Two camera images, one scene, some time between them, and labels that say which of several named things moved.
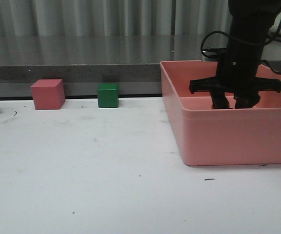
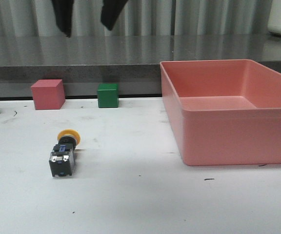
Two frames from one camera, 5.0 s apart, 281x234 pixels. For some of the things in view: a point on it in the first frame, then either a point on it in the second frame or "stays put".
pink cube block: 48,94 stays put
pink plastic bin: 265,133 stays put
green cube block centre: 108,95 stays put
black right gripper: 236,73 to 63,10
